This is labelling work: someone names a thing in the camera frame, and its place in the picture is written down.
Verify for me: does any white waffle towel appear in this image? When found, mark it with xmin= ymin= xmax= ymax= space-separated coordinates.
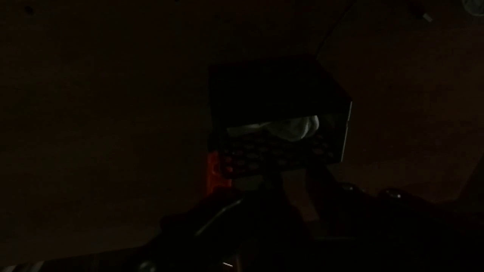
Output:
xmin=225 ymin=113 xmax=325 ymax=143

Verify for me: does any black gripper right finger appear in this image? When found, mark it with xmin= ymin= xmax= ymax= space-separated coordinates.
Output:
xmin=305 ymin=161 xmax=351 ymax=225

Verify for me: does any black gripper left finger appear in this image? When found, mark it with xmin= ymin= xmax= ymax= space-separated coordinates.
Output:
xmin=257 ymin=169 xmax=305 ymax=225

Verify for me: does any black mesh box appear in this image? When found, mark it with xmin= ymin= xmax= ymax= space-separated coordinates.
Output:
xmin=205 ymin=58 xmax=355 ymax=179

